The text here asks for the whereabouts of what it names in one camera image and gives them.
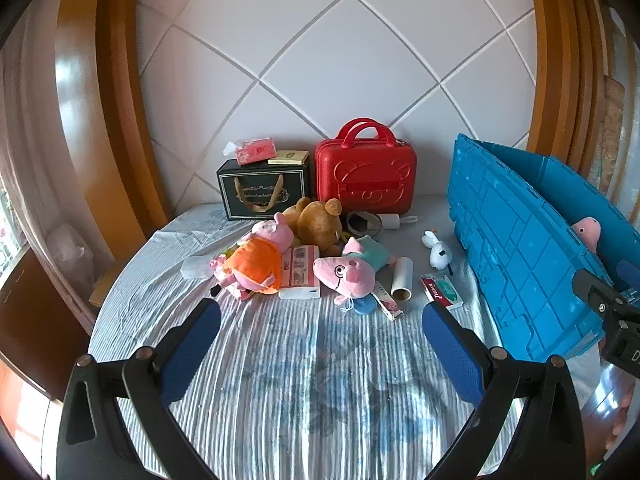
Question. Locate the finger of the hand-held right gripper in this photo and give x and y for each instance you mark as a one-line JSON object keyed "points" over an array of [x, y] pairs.
{"points": [[631, 282], [595, 292]]}

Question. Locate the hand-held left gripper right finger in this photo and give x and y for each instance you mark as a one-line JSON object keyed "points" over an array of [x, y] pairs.
{"points": [[450, 355]]}

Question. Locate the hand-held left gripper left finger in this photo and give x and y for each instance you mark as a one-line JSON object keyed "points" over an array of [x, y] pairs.
{"points": [[192, 350]]}

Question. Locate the green and red tissue pack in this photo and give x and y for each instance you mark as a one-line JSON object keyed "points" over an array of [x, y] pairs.
{"points": [[445, 294]]}

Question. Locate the long white toothpaste box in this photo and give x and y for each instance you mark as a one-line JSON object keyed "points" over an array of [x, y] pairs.
{"points": [[387, 302]]}

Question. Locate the blue plastic crate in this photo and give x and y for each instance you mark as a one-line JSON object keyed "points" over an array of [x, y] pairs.
{"points": [[515, 260]]}

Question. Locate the white lint roller refill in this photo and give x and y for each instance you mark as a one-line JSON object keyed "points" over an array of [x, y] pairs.
{"points": [[402, 280]]}

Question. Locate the white box with red print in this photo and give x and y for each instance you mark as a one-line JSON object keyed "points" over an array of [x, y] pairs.
{"points": [[300, 280]]}

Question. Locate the pig plush with glasses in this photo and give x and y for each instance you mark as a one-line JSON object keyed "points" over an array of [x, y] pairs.
{"points": [[350, 272]]}

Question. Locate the brown teddy bear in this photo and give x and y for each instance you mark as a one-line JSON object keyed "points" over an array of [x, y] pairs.
{"points": [[315, 225]]}

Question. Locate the person's right hand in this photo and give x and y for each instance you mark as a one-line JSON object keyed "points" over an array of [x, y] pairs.
{"points": [[622, 410]]}

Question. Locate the small pink pig plush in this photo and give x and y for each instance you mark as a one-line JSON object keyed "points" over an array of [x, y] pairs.
{"points": [[586, 230]]}

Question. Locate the clear plastic packet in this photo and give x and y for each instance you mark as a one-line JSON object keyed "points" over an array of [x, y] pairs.
{"points": [[195, 266]]}

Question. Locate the white plush toy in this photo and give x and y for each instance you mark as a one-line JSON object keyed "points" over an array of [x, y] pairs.
{"points": [[439, 255]]}

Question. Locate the cardboard piece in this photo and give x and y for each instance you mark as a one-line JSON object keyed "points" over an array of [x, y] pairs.
{"points": [[104, 287]]}

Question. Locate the striped pale blue bedsheet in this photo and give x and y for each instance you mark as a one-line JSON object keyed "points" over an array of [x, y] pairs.
{"points": [[310, 385]]}

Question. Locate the tape roll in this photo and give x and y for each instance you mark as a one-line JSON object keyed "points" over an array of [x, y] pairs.
{"points": [[372, 228]]}

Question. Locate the clear plastic bag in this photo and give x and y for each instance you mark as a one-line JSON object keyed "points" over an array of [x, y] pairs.
{"points": [[70, 252]]}

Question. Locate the brown wooden nightstand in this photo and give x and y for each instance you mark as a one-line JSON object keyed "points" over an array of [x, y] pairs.
{"points": [[35, 320]]}

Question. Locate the black gift box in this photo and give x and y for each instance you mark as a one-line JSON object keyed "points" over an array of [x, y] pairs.
{"points": [[295, 195]]}

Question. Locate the red hard-shell suitcase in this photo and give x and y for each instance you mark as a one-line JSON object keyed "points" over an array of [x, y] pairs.
{"points": [[370, 170]]}

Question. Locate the flat gold box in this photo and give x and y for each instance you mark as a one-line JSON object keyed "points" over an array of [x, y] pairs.
{"points": [[289, 157]]}

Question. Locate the white padded headboard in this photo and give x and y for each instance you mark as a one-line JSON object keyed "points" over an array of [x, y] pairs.
{"points": [[325, 50]]}

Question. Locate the wooden headboard frame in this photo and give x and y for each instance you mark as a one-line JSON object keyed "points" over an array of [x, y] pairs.
{"points": [[560, 60], [120, 85]]}

